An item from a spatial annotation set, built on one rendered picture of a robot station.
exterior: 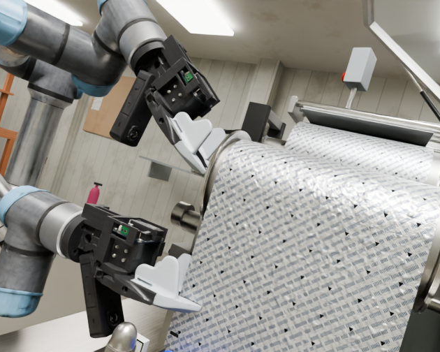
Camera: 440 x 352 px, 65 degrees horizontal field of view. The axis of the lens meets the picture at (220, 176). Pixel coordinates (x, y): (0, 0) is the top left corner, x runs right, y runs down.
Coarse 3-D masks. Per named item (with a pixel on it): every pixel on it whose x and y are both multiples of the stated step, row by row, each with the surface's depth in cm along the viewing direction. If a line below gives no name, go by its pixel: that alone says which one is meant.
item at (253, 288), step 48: (240, 240) 40; (192, 288) 42; (240, 288) 39; (288, 288) 37; (336, 288) 35; (384, 288) 33; (192, 336) 41; (240, 336) 38; (288, 336) 36; (336, 336) 34; (384, 336) 33
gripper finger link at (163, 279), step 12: (144, 264) 43; (168, 264) 41; (144, 276) 42; (156, 276) 42; (168, 276) 41; (156, 288) 41; (168, 288) 41; (156, 300) 40; (168, 300) 40; (180, 300) 40
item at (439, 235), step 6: (228, 150) 44; (216, 174) 43; (210, 192) 43; (438, 222) 33; (438, 228) 33; (438, 234) 33; (438, 240) 32; (432, 246) 33; (438, 246) 32; (432, 252) 33; (438, 252) 32; (432, 258) 33; (426, 264) 33; (432, 264) 33; (426, 270) 33; (432, 270) 33; (426, 276) 33; (420, 282) 34; (426, 282) 33; (420, 288) 34; (420, 294) 35
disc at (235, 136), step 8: (232, 136) 44; (240, 136) 47; (248, 136) 49; (224, 144) 43; (232, 144) 45; (216, 152) 42; (224, 152) 44; (216, 160) 42; (208, 168) 42; (216, 168) 43; (208, 176) 42; (208, 184) 42; (200, 192) 42; (208, 192) 43; (200, 200) 42; (208, 200) 44; (200, 208) 43; (200, 216) 44
